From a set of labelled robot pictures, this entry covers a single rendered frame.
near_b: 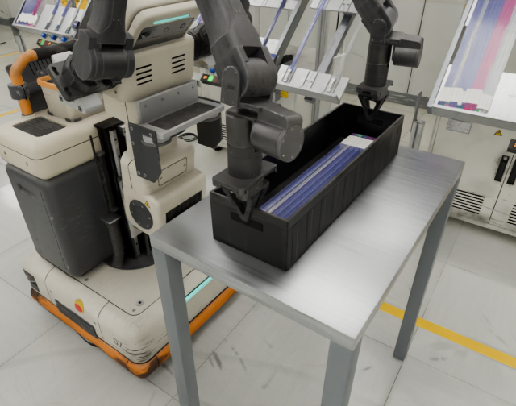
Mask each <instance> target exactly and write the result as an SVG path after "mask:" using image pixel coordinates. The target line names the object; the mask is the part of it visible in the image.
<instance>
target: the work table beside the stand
mask: <svg viewBox="0 0 516 406"><path fill-rule="evenodd" d="M464 165H465V162H464V161H460V160H457V159H452V158H448V157H445V156H441V155H436V154H432V153H429V152H426V151H420V150H417V149H413V148H410V147H404V146H402V145H399V146H398V150H397V154H396V155H395V156H394V157H393V158H392V159H391V160H390V161H389V163H388V164H387V165H386V166H385V167H384V168H383V169H382V170H381V171H380V172H379V173H378V174H377V176H376V177H375V178H374V179H373V180H372V181H371V182H370V183H369V184H368V185H367V186H366V187H365V188H364V190H363V191H362V192H361V193H360V194H359V195H358V196H357V197H356V198H355V199H354V200H353V201H352V203H351V204H350V205H349V206H348V207H347V208H346V209H345V210H344V211H343V212H342V213H341V214H340V215H339V216H338V217H337V218H336V219H335V220H334V221H333V222H332V223H331V224H330V225H329V226H328V228H327V229H326V230H325V231H324V232H323V233H322V234H321V235H320V236H319V237H318V238H317V239H316V240H315V242H314V243H313V244H312V245H311V246H310V247H309V248H308V249H307V250H306V251H305V252H304V253H303V255H302V256H301V257H300V258H299V259H298V260H297V261H296V262H295V263H294V264H293V265H292V266H291V268H290V269H289V270H288V271H283V270H281V269H279V268H277V267H274V266H272V265H270V264H268V263H266V262H263V261H261V260H259V259H257V258H254V257H252V256H250V255H248V254H245V253H243V252H242V251H239V250H236V249H235V248H233V247H231V246H228V245H226V244H224V243H222V242H219V241H217V240H215V239H213V229H212V220H211V210H210V195H208V196H207V197H205V198H204V199H202V200H201V201H199V202H198V203H197V204H195V205H193V206H192V207H190V208H189V209H187V210H186V211H185V212H183V213H181V214H180V215H178V216H177V217H175V218H174V219H173V220H171V221H170V222H168V223H166V224H165V225H164V226H162V227H161V228H159V229H158V230H156V231H155V232H153V233H152V234H150V235H149V236H150V241H151V245H152V254H153V258H154V264H155V268H156V276H157V281H158V285H159V290H160V298H161V304H162V308H163V313H164V321H165V326H166V330H167V335H168V340H169V348H170V353H171V357H172V362H173V370H174V375H175V380H176V385H177V393H178V398H179V402H180V406H200V402H199V396H198V385H197V378H196V372H195V366H194V355H193V348H192V342H191V336H190V330H189V318H188V312H187V306H186V299H185V288H184V282H183V275H182V270H181V262H183V263H185V264H186V265H188V266H190V267H192V268H194V269H196V270H198V271H200V272H202V273H203V274H205V275H207V276H209V277H211V278H213V279H215V280H217V281H218V282H220V283H222V284H225V285H226V286H228V287H230V288H233V289H234V290H236V291H237V292H240V293H242V294H244V295H245V296H248V297H250V298H251V299H253V300H255V301H257V302H259V303H261V304H263V305H265V306H266V307H268V308H270V309H272V310H274V311H276V312H278V313H280V314H282V315H283V316H285V317H288V318H289V319H291V320H293V321H296V322H297V323H298V324H300V325H303V326H305V327H306V328H308V329H311V330H313V331H314V332H315V333H317V334H320V335H322V336H323V337H325V338H328V339H330V345H329V350H328V356H327V367H326V373H325V379H324V384H323V390H322V401H321V406H348V403H349V400H350V395H351V391H352V384H353V380H354V376H355V372H356V364H357V361H358V357H359V352H360V345H361V341H362V337H363V334H364V332H365V330H366V329H367V328H368V326H369V324H370V323H371V321H372V319H373V318H374V316H375V315H376V313H377V311H378V309H379V308H380V307H381V305H382V303H383V301H384V300H385V298H386V297H387V295H388V293H389V291H390V289H391V288H392V287H393V285H394V283H395V282H396V280H397V278H398V277H399V275H400V274H401V272H402V270H403V268H404V267H405V265H406V264H407V262H408V260H409V259H410V256H411V255H412V254H413V252H414V250H415V248H416V247H417V245H418V244H419V242H420V241H421V239H422V237H423V235H424V234H425V233H426V231H427V235H426V238H425V241H424V244H423V247H422V253H421V255H420V259H419V261H418V267H417V270H416V273H415V276H414V281H413V284H412V288H411V290H410V295H409V299H408V302H407V305H406V310H405V313H404V317H403V319H402V324H401V328H400V331H399V334H398V337H397V342H396V346H395V348H394V352H393V356H394V357H395V358H398V359H400V360H402V361H403V360H404V358H405V356H406V354H407V351H408V348H409V345H410V341H411V338H412V335H413V332H414V327H415V325H416V322H417V319H418V315H419V312H420V308H421V306H422V302H423V298H424V296H425V293H426V290H427V285H428V283H429V279H430V277H431V273H432V269H433V266H434V264H435V259H436V256H437V254H438V251H439V246H440V243H441V240H442V237H443V233H444V230H445V227H446V224H447V220H448V217H449V214H450V212H451V208H452V204H453V201H454V198H455V195H456V190H457V188H458V185H459V182H460V178H461V175H462V171H463V169H464ZM427 229H428V230H427Z"/></svg>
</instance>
